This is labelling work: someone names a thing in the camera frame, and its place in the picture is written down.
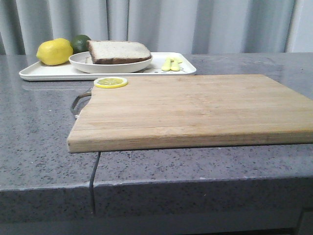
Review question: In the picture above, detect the bread slice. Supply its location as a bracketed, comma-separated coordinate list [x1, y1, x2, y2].
[87, 40, 152, 65]

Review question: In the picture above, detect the white round plate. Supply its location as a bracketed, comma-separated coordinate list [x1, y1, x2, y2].
[69, 51, 152, 73]

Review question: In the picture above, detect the white rectangular tray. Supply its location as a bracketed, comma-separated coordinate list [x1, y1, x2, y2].
[19, 52, 197, 81]

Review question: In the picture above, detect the wooden cutting board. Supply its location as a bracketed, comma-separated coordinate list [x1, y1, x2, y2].
[67, 74, 313, 153]

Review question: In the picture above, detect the yellow fork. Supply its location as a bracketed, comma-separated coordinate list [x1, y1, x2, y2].
[161, 57, 172, 71]

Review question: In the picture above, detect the lemon slice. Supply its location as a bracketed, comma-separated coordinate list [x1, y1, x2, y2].
[94, 77, 128, 89]

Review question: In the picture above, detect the grey curtain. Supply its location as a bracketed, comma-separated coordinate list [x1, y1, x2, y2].
[0, 0, 313, 55]

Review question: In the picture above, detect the green lime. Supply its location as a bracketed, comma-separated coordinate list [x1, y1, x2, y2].
[71, 34, 91, 54]

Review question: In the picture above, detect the yellow lemon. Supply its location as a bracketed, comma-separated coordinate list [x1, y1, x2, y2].
[36, 38, 73, 66]

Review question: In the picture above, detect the cutting board metal handle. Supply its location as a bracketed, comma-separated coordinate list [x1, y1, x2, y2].
[70, 88, 92, 119]

